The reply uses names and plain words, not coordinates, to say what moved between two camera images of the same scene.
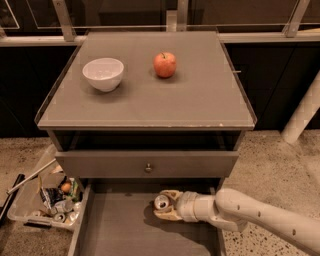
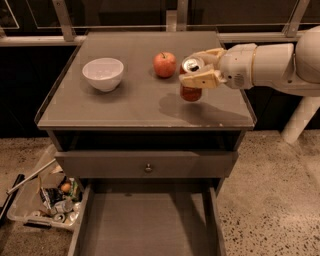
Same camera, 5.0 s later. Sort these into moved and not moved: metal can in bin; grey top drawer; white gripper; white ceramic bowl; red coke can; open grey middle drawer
Moved: white gripper; red coke can
Not moved: open grey middle drawer; grey top drawer; metal can in bin; white ceramic bowl
